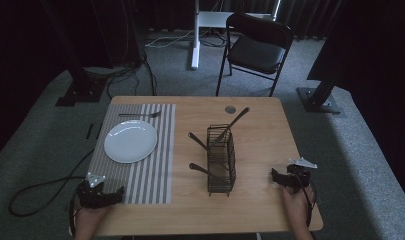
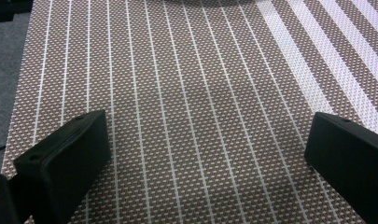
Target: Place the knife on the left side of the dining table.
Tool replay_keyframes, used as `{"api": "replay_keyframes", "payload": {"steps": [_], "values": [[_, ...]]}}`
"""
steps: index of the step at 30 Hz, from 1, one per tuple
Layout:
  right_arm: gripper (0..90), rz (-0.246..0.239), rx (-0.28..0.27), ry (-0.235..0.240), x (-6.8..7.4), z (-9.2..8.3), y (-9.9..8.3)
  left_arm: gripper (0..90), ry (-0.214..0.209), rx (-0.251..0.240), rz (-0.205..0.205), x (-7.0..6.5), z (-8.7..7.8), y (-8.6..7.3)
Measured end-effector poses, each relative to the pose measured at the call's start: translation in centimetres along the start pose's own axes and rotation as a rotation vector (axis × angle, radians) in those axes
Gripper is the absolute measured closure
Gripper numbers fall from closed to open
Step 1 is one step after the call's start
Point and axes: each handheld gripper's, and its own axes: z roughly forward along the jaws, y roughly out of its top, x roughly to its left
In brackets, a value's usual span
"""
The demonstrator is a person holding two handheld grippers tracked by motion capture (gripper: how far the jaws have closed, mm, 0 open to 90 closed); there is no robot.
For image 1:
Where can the person's right hand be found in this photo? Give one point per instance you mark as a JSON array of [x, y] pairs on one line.
[[296, 206]]

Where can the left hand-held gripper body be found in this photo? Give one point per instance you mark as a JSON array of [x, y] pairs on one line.
[[90, 196]]

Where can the black tape strip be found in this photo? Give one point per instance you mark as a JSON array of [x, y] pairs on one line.
[[90, 131], [98, 131]]

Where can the silver fork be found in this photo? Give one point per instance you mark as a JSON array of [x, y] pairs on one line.
[[141, 115]]

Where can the black metal stand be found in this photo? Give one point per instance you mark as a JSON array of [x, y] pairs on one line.
[[80, 83], [320, 96]]

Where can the dark curtain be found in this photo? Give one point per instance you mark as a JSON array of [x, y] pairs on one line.
[[306, 16]]

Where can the person's left hand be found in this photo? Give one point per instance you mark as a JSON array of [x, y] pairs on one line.
[[89, 220]]

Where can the grey striped placemat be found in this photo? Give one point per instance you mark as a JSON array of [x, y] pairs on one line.
[[146, 180]]

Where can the white round plate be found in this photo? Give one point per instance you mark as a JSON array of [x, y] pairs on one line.
[[130, 141]]

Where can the black folding chair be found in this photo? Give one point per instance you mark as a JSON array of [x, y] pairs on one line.
[[256, 53]]

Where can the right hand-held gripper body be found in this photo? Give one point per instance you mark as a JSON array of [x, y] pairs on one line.
[[299, 175]]

